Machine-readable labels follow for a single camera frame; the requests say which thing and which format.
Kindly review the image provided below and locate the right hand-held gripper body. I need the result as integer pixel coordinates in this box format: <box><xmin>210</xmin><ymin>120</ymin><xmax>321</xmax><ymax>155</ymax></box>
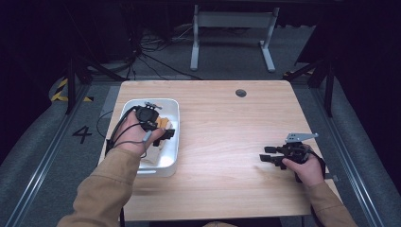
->
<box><xmin>282</xmin><ymin>131</ymin><xmax>320</xmax><ymax>165</ymax></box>

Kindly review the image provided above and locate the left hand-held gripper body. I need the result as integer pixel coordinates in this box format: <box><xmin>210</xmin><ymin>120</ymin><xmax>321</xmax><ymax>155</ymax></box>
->
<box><xmin>135</xmin><ymin>101</ymin><xmax>164</xmax><ymax>131</ymax></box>

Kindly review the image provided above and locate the white plastic bin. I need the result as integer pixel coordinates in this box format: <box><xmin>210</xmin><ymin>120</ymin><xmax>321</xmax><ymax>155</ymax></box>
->
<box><xmin>118</xmin><ymin>98</ymin><xmax>181</xmax><ymax>178</ymax></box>

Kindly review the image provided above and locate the person's right hand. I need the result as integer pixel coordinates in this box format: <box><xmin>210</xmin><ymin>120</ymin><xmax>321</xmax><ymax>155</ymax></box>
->
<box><xmin>282</xmin><ymin>144</ymin><xmax>325</xmax><ymax>188</ymax></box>

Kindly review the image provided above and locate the person's left hand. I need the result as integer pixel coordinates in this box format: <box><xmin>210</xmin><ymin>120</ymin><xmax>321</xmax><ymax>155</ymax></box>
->
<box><xmin>113</xmin><ymin>110</ymin><xmax>166</xmax><ymax>158</ymax></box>

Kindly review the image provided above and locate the black metal stand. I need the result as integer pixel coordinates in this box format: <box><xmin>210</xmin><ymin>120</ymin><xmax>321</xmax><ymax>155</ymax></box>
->
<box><xmin>64</xmin><ymin>56</ymin><xmax>128</xmax><ymax>115</ymax></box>
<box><xmin>283</xmin><ymin>59</ymin><xmax>336</xmax><ymax>118</ymax></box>

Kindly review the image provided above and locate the yellow black hazard tape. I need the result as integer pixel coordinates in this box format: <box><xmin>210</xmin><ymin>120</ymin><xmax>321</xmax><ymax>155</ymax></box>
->
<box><xmin>50</xmin><ymin>78</ymin><xmax>95</xmax><ymax>103</ymax></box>

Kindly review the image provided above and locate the right hand-held gripper black cable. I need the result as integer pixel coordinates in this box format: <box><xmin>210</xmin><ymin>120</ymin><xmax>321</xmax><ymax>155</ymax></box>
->
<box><xmin>296</xmin><ymin>150</ymin><xmax>327</xmax><ymax>184</ymax></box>

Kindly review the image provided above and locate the hand-held gripper black cable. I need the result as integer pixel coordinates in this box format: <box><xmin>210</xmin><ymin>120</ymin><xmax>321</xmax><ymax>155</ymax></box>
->
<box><xmin>296</xmin><ymin>150</ymin><xmax>327</xmax><ymax>184</ymax></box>
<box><xmin>104</xmin><ymin>106</ymin><xmax>153</xmax><ymax>159</ymax></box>

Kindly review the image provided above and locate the left hand-held gripper black cable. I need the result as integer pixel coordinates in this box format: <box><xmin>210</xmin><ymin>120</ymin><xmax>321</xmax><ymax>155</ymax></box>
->
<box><xmin>104</xmin><ymin>106</ymin><xmax>153</xmax><ymax>159</ymax></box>

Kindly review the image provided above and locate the grey metal floor rail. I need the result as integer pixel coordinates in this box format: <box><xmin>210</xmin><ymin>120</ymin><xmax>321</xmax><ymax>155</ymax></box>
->
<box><xmin>310</xmin><ymin>86</ymin><xmax>385</xmax><ymax>227</ymax></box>
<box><xmin>4</xmin><ymin>83</ymin><xmax>93</xmax><ymax>227</ymax></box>

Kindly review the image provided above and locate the bundle of black floor cables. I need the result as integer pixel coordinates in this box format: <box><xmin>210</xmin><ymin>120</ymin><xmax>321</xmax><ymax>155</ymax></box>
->
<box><xmin>125</xmin><ymin>26</ymin><xmax>202</xmax><ymax>81</ymax></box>

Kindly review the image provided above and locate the grey metal desk frame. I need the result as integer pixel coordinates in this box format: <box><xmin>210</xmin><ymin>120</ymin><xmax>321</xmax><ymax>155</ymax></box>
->
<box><xmin>189</xmin><ymin>4</ymin><xmax>281</xmax><ymax>73</ymax></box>

